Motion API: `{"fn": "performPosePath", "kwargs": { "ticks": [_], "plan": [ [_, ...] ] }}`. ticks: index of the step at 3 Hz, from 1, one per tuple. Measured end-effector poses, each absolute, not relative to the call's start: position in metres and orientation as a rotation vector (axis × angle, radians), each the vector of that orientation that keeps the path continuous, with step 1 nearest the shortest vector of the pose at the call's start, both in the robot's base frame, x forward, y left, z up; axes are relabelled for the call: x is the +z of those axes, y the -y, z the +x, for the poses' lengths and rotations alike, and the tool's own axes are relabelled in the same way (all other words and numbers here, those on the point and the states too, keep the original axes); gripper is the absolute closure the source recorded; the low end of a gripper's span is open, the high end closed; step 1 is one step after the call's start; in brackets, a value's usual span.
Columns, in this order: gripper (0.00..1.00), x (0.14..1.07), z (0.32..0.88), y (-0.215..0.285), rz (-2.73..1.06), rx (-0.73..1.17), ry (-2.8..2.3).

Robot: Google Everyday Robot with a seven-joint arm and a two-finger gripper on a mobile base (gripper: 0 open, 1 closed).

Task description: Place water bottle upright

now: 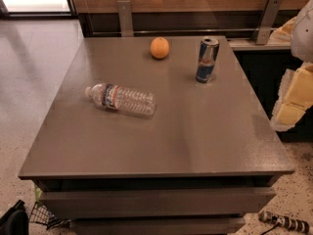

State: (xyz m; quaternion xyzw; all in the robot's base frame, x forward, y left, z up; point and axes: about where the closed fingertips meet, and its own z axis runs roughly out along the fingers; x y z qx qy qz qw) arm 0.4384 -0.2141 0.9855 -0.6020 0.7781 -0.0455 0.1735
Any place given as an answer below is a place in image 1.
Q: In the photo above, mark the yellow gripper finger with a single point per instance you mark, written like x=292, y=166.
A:
x=295, y=97
x=283, y=33

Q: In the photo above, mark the clear plastic water bottle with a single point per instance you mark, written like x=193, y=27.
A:
x=129, y=101

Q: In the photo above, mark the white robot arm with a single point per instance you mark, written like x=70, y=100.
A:
x=302, y=35

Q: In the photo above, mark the blue silver energy drink can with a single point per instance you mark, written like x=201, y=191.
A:
x=207, y=57

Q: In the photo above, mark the grey drawer cabinet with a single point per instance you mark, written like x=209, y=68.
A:
x=206, y=158

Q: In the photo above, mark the black white striped tool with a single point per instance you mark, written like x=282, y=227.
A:
x=290, y=224

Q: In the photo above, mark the orange fruit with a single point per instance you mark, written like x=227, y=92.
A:
x=159, y=48

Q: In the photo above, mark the black bag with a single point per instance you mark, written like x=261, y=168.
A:
x=15, y=220

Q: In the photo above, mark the right metal bracket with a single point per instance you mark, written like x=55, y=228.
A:
x=269, y=14

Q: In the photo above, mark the metal bracket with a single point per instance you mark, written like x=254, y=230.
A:
x=125, y=18
x=269, y=14

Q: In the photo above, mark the left metal bracket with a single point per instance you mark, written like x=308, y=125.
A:
x=125, y=18

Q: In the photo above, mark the black wire basket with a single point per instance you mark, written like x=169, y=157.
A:
x=41, y=215

